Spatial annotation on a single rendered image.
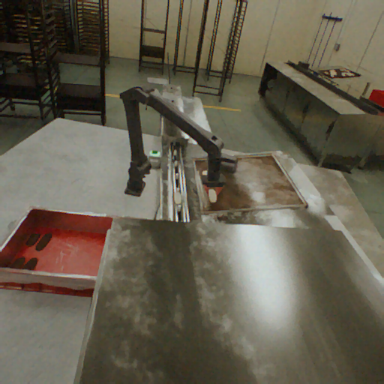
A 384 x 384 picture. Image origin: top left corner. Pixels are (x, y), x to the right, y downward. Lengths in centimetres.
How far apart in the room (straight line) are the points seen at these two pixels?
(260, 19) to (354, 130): 526
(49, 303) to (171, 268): 63
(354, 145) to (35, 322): 387
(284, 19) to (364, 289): 844
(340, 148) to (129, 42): 609
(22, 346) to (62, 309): 14
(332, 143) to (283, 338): 362
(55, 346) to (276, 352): 69
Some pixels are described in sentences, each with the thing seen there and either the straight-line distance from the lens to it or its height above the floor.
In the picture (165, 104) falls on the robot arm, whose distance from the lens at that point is 120.
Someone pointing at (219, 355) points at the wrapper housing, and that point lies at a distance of 45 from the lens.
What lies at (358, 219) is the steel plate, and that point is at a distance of 181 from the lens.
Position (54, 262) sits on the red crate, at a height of 82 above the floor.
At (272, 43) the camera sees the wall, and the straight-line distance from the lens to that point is 882.
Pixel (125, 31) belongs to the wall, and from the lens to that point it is 835.
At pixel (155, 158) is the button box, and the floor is 88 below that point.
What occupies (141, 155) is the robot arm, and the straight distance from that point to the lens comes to 136.
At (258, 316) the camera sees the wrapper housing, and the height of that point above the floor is 130.
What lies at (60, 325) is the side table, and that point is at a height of 82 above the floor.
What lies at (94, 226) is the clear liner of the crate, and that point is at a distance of 122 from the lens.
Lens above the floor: 170
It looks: 34 degrees down
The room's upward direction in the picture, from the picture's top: 10 degrees clockwise
